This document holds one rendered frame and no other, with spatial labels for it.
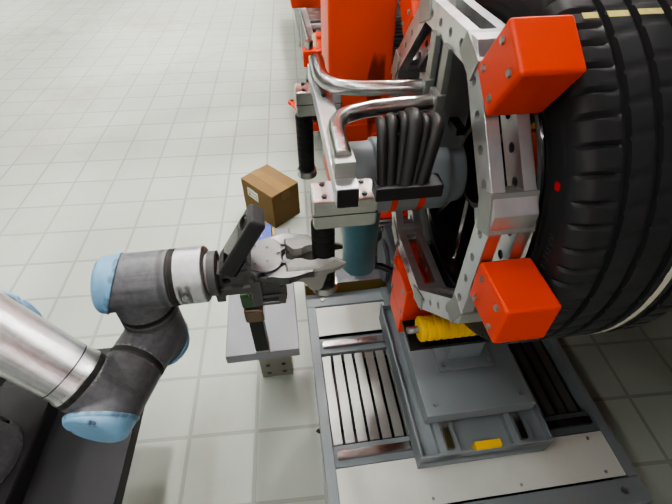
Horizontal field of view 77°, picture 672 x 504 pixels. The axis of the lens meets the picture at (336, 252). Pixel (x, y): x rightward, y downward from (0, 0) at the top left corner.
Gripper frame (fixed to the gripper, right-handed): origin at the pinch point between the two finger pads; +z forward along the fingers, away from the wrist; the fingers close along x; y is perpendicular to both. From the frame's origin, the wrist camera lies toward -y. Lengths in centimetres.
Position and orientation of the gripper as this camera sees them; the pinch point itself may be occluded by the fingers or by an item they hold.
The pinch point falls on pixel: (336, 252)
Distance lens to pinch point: 67.3
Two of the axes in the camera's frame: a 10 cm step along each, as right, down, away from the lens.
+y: 0.0, 7.1, 7.1
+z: 9.9, -1.0, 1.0
